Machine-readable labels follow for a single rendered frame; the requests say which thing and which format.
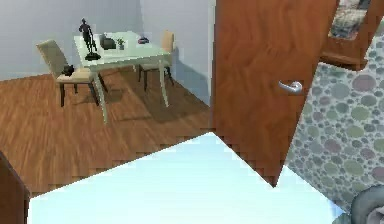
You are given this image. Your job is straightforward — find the brown wooden room door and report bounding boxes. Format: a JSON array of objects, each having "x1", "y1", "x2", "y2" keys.
[{"x1": 210, "y1": 0, "x2": 340, "y2": 188}]

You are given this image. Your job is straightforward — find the grey round object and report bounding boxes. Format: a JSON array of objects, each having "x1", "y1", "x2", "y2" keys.
[{"x1": 350, "y1": 185, "x2": 384, "y2": 224}]

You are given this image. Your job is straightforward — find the black human statue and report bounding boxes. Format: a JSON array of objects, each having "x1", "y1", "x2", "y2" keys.
[{"x1": 78, "y1": 17, "x2": 102, "y2": 62}]

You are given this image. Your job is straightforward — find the white dining table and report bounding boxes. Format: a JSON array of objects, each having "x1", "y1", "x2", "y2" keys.
[{"x1": 73, "y1": 31, "x2": 173, "y2": 125}]

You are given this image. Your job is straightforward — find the dark brown wooden furniture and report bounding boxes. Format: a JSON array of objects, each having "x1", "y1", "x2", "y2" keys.
[{"x1": 0, "y1": 151, "x2": 31, "y2": 224}]

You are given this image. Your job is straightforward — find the black object on chair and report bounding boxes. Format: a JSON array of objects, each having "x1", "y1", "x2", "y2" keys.
[{"x1": 61, "y1": 64, "x2": 76, "y2": 77}]

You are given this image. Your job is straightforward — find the beige dining chair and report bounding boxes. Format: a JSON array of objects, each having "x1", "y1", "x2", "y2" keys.
[
  {"x1": 35, "y1": 39, "x2": 109, "y2": 108},
  {"x1": 137, "y1": 30, "x2": 176, "y2": 92}
]

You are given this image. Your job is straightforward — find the silver door lever handle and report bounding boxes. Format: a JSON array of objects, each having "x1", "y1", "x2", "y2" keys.
[{"x1": 277, "y1": 80, "x2": 304, "y2": 95}]

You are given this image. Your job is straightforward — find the brown wooden framed furniture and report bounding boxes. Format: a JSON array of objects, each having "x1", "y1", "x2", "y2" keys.
[{"x1": 318, "y1": 0, "x2": 384, "y2": 72}]

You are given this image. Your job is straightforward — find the dark box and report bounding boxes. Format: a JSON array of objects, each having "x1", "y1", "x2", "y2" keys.
[{"x1": 99, "y1": 33, "x2": 117, "y2": 51}]

